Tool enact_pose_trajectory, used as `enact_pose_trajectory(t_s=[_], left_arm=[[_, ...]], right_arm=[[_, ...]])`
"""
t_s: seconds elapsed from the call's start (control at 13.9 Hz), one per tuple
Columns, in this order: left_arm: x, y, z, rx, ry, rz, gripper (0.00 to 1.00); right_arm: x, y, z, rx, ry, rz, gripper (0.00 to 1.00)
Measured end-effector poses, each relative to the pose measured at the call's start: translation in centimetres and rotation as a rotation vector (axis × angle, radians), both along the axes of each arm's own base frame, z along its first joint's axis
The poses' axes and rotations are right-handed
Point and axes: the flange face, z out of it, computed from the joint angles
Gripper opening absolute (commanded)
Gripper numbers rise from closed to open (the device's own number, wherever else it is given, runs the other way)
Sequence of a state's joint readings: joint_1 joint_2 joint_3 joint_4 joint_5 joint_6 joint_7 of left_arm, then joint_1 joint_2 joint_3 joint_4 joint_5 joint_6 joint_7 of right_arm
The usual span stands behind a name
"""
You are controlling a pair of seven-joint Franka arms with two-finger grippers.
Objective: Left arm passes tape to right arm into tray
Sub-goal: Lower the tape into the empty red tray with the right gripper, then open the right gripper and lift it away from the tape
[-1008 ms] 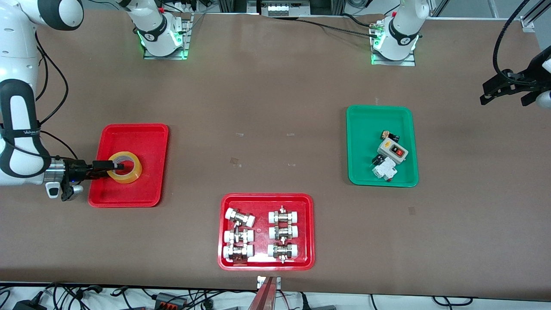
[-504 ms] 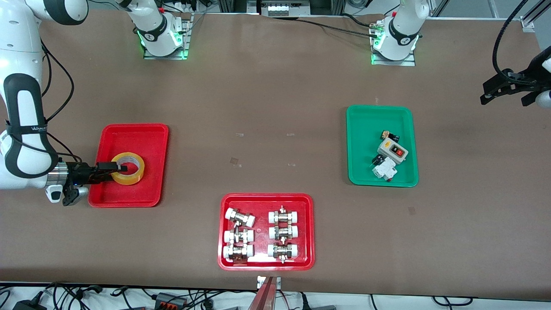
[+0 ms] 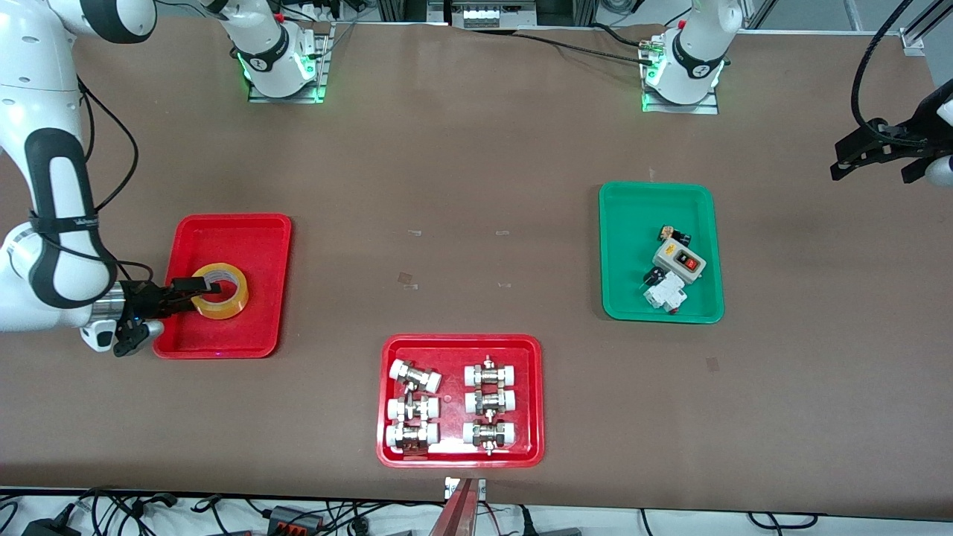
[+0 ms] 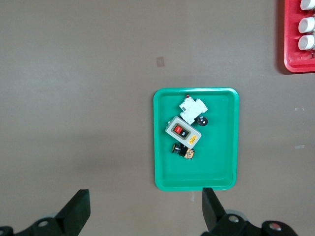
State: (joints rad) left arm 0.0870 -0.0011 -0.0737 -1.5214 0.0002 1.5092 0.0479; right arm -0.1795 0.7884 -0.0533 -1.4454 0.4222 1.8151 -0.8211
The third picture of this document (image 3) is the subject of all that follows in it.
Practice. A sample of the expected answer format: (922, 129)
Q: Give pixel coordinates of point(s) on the metal white pipe fitting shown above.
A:
(412, 435)
(413, 408)
(489, 434)
(491, 374)
(491, 402)
(415, 376)

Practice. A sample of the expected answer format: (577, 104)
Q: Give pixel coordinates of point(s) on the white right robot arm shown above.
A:
(37, 59)

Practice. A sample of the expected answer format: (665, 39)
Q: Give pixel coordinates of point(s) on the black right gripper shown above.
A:
(139, 298)

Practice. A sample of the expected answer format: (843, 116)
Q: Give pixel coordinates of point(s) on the grey on-off switch box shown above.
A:
(668, 257)

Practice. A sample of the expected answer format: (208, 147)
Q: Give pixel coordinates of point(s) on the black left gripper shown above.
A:
(907, 141)

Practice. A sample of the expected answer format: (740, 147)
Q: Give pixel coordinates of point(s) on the aluminium profile bar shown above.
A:
(458, 514)

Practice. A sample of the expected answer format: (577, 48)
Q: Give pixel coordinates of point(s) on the clear yellowish tape roll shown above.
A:
(235, 307)

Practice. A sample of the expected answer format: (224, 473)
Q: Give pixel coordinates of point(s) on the empty red plastic tray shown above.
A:
(257, 327)

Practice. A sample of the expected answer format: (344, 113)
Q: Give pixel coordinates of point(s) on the white circuit breaker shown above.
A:
(666, 295)

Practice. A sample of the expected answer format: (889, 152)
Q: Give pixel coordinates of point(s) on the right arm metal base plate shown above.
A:
(322, 82)

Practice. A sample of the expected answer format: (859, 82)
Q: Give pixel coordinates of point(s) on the red tray holding fittings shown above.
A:
(452, 357)

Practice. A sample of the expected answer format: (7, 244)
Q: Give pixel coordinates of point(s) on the grey terminal box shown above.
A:
(482, 15)

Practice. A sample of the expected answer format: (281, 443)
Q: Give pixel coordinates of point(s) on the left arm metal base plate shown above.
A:
(707, 109)

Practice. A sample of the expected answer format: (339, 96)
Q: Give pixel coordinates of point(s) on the aluminium frame rail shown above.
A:
(913, 39)

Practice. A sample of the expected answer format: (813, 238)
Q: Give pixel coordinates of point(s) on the small black round part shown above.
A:
(652, 277)

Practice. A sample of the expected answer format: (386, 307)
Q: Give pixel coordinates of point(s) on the black push button switch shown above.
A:
(680, 238)

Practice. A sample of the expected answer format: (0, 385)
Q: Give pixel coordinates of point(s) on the black orange power box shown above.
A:
(296, 519)

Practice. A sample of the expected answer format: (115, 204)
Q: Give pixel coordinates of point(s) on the green plastic tray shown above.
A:
(625, 223)

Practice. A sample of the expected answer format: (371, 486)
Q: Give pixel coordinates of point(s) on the black power adapter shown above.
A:
(48, 528)

